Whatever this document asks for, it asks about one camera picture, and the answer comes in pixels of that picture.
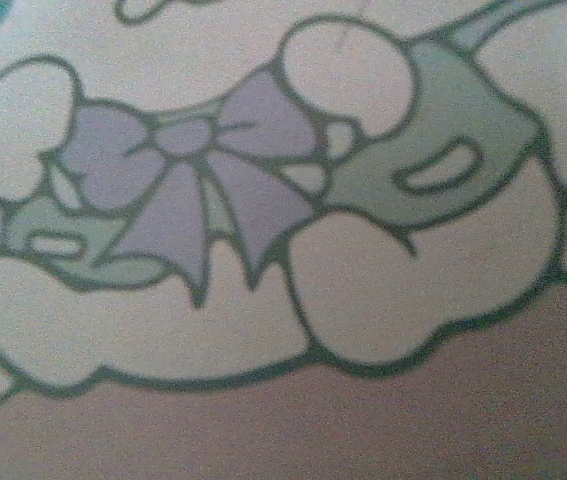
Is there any blue pink cartoon tin box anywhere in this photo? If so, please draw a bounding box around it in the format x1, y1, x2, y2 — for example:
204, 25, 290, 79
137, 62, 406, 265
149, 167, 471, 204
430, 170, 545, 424
0, 0, 567, 480

